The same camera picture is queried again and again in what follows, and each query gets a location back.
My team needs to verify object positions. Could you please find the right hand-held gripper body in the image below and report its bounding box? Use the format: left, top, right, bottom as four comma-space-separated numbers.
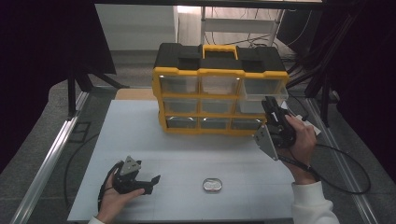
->
253, 110, 297, 161

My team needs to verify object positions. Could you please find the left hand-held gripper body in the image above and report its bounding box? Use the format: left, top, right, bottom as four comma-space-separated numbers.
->
111, 155, 146, 195

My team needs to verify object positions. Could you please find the clear plastic drawer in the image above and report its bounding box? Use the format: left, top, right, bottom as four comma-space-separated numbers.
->
238, 77, 290, 115

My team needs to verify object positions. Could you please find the yellow black organizer cabinet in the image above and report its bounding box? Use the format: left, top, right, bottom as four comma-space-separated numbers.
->
151, 42, 290, 136

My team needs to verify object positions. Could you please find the person's left hand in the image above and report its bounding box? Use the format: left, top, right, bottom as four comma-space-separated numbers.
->
96, 181, 146, 222

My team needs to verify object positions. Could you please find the person's right hand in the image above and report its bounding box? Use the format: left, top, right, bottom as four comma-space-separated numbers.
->
278, 115, 318, 185

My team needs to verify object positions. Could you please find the white power strip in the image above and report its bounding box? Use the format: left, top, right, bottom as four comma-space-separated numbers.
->
295, 114, 322, 137

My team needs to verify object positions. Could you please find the black metal stand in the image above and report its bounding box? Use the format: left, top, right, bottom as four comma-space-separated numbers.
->
281, 6, 340, 129
66, 62, 130, 120

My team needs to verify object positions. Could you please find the wooden board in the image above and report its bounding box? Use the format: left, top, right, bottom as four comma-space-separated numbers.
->
115, 88, 158, 101

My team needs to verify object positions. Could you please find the set of clear cabinet drawers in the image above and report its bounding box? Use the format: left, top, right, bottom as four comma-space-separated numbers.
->
159, 74, 265, 131

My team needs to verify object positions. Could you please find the person's right white sleeve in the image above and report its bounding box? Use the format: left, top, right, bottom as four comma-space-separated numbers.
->
290, 181, 341, 224

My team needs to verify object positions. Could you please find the dark curtain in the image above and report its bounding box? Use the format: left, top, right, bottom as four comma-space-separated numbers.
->
0, 0, 118, 175
311, 0, 396, 185

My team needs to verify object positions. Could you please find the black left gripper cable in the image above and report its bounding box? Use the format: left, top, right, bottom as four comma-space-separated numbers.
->
96, 161, 123, 213

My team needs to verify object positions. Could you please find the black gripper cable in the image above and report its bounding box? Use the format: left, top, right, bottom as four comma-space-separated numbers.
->
96, 161, 123, 213
278, 143, 372, 196

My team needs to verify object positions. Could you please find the black floor cable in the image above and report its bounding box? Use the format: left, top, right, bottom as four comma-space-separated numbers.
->
64, 133, 101, 209

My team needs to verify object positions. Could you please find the aluminium floor rail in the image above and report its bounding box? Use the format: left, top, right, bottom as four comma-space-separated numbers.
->
306, 97, 379, 224
8, 91, 90, 224

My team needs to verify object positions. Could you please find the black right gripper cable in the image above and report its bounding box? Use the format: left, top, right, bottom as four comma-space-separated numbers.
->
278, 143, 372, 196

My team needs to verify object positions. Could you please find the white metal shelf frame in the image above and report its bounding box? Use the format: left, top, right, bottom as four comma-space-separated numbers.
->
200, 7, 286, 48

